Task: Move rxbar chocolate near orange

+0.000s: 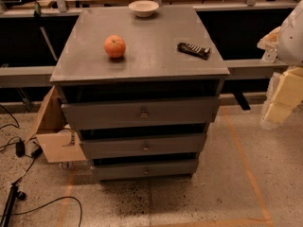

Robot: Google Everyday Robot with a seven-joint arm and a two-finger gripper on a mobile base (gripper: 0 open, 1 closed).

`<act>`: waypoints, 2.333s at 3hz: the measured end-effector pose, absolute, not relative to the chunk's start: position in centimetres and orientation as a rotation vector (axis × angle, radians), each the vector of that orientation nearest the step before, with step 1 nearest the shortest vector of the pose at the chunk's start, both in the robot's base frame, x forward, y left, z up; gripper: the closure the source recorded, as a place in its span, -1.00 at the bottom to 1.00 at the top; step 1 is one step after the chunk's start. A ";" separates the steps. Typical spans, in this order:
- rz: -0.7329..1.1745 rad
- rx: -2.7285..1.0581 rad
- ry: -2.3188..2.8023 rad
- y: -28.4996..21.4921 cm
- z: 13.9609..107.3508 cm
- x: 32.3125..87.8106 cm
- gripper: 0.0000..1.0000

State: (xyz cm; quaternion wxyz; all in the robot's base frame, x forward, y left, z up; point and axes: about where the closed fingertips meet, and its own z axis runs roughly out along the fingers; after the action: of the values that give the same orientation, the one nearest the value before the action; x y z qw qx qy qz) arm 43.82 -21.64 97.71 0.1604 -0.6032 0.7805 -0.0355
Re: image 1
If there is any black stand base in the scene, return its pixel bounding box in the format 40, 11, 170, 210
0, 183, 27, 227

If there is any top grey drawer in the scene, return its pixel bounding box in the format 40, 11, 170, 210
62, 97, 220, 130

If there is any grey drawer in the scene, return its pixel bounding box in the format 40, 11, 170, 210
91, 159, 198, 181
80, 133, 206, 159
62, 97, 220, 130

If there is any grey metal rail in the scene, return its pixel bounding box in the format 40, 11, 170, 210
0, 59, 288, 88

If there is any orange fruit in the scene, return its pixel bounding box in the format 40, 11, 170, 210
104, 35, 126, 59

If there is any cardboard box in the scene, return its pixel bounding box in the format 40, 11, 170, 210
25, 87, 86, 163

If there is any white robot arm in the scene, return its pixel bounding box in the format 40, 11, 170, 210
257, 1, 303, 129

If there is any middle grey drawer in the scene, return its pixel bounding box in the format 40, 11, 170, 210
80, 133, 206, 159

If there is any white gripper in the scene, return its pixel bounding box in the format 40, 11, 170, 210
257, 26, 303, 124

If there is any bottom grey drawer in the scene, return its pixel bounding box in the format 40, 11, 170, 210
91, 159, 198, 181

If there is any black floor cable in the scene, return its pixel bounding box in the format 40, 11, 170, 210
0, 104, 83, 227

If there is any white ceramic bowl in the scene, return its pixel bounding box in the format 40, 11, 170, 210
129, 0, 159, 18

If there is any black power adapter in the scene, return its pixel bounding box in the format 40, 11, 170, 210
16, 140, 26, 157

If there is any grey drawer cabinet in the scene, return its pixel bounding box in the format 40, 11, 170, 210
51, 7, 229, 167

